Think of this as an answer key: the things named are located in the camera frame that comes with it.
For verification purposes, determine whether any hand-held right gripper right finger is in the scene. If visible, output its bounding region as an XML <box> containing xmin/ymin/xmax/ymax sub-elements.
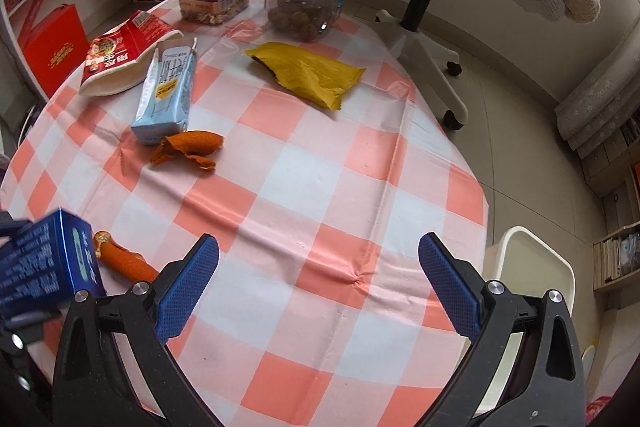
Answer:
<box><xmin>417</xmin><ymin>232</ymin><xmax>587</xmax><ymax>427</ymax></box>

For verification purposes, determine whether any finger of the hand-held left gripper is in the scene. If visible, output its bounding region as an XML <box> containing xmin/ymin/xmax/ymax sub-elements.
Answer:
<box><xmin>0</xmin><ymin>302</ymin><xmax>68</xmax><ymax>427</ymax></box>
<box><xmin>0</xmin><ymin>209</ymin><xmax>31</xmax><ymax>238</ymax></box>

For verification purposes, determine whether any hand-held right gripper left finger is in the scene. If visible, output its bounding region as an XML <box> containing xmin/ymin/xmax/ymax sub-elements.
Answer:
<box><xmin>52</xmin><ymin>233</ymin><xmax>221</xmax><ymax>427</ymax></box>

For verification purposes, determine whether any dark blue cardboard box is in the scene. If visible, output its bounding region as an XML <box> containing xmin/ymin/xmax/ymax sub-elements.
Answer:
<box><xmin>0</xmin><ymin>207</ymin><xmax>107</xmax><ymax>320</ymax></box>

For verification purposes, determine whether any white trash bin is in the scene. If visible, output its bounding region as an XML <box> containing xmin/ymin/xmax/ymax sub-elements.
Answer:
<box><xmin>472</xmin><ymin>226</ymin><xmax>576</xmax><ymax>418</ymax></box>

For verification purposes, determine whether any orange peel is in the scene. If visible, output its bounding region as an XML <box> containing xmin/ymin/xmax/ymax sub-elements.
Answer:
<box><xmin>149</xmin><ymin>131</ymin><xmax>224</xmax><ymax>172</ymax></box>
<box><xmin>92</xmin><ymin>231</ymin><xmax>160</xmax><ymax>284</ymax></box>

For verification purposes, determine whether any red gift box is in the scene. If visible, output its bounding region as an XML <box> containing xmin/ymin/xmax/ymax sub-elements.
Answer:
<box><xmin>21</xmin><ymin>4</ymin><xmax>90</xmax><ymax>100</ymax></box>

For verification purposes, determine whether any light blue milk carton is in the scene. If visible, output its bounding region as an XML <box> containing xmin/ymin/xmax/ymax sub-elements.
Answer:
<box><xmin>131</xmin><ymin>38</ymin><xmax>198</xmax><ymax>146</ymax></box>

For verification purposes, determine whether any wooden bookshelf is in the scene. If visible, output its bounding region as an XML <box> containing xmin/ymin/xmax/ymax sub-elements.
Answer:
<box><xmin>580</xmin><ymin>107</ymin><xmax>640</xmax><ymax>293</ymax></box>

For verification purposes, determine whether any red white snack bag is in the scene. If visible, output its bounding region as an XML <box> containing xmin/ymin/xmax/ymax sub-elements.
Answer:
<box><xmin>78</xmin><ymin>10</ymin><xmax>185</xmax><ymax>98</ymax></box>

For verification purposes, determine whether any beige curtain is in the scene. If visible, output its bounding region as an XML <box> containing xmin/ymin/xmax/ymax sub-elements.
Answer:
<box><xmin>554</xmin><ymin>14</ymin><xmax>640</xmax><ymax>158</ymax></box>

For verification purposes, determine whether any yellow snack wrapper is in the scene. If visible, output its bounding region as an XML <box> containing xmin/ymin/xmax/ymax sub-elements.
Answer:
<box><xmin>245</xmin><ymin>42</ymin><xmax>365</xmax><ymax>112</ymax></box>

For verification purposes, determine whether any grey office chair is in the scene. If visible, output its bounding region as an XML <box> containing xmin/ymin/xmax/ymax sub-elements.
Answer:
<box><xmin>337</xmin><ymin>0</ymin><xmax>601</xmax><ymax>130</ymax></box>

